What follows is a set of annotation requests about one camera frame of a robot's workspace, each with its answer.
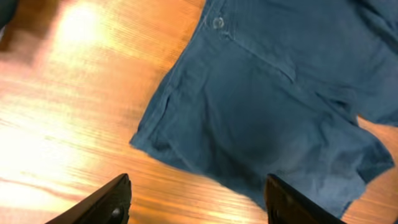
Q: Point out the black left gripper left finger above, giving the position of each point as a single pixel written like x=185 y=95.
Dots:
x=108 y=205

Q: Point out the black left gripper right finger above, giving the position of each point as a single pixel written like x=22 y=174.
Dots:
x=285 y=205

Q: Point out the black folded garment left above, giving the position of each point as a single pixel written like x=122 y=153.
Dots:
x=7 y=11

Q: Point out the dark blue denim shorts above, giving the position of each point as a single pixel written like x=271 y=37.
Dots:
x=276 y=87

